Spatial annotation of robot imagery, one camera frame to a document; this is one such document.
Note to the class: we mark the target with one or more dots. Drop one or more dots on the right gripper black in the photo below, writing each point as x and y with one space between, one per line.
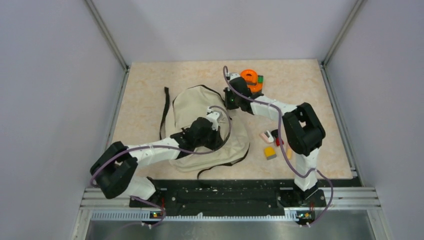
229 105

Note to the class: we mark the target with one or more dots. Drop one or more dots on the pink white correction tape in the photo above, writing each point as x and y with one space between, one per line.
267 137

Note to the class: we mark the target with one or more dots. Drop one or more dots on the beige canvas student bag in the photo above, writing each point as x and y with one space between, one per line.
194 102

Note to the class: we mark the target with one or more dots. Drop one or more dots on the green toy brick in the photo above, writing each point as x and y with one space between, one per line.
260 79

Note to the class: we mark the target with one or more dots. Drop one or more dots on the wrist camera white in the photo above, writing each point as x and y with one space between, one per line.
213 117
232 76

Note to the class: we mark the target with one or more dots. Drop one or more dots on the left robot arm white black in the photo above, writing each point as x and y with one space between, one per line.
115 171

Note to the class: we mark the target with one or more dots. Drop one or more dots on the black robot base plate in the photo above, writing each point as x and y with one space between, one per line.
240 198

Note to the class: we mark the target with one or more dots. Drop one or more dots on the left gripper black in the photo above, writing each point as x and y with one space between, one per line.
218 139

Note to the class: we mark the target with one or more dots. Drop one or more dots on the red black stamp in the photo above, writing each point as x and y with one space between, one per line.
275 135

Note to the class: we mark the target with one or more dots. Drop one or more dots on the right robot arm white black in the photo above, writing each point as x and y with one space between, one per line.
303 129

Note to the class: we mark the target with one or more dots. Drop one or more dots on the yellow grey eraser block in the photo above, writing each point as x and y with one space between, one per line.
269 153

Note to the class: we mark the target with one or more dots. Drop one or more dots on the aluminium frame rail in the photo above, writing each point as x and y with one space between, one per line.
344 198

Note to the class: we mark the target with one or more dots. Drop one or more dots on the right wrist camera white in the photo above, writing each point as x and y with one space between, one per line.
232 76

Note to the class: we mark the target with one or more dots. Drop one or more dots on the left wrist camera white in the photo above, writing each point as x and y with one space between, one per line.
213 117

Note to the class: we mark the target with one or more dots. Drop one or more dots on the white cable duct strip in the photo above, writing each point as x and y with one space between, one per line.
147 216

